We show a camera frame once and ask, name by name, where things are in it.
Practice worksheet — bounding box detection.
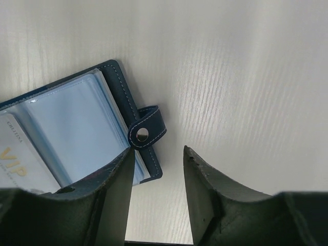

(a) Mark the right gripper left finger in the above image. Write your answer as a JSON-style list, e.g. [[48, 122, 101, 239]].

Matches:
[[1, 149, 135, 245]]

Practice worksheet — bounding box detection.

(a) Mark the blue card holder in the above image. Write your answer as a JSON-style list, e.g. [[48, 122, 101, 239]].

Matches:
[[1, 60, 167, 188]]

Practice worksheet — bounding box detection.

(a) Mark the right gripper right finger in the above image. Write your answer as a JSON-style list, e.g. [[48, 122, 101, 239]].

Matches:
[[183, 147, 327, 245]]

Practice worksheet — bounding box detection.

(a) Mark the diamond print silver card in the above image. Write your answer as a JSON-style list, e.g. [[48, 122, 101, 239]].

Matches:
[[1, 113, 60, 194]]

